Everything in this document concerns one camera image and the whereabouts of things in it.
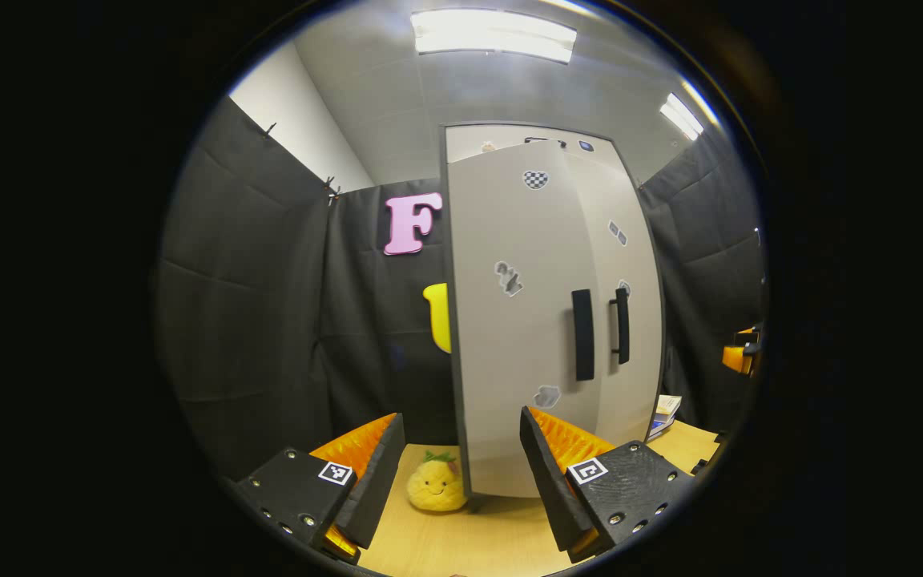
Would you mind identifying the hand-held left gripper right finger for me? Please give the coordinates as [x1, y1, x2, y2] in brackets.
[519, 406, 696, 562]

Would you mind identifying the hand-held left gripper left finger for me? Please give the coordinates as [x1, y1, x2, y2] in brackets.
[233, 413, 406, 564]

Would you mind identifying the grey cabinet door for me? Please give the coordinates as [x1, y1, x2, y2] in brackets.
[445, 140, 603, 499]
[566, 152, 664, 450]

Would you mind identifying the grey shoe cabinet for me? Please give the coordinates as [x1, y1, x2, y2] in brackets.
[439, 122, 667, 499]

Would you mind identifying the yellow plush toy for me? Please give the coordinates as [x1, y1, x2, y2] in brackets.
[405, 450, 469, 514]

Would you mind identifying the black backdrop cloth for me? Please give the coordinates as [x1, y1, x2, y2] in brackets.
[155, 96, 458, 482]
[638, 132, 768, 434]

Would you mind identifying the small ceiling light panel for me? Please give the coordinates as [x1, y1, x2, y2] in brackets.
[659, 80, 707, 143]

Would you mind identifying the large ceiling light panel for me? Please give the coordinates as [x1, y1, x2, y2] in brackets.
[411, 8, 578, 65]

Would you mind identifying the black door handle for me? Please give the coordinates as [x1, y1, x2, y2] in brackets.
[610, 287, 631, 365]
[571, 288, 595, 382]

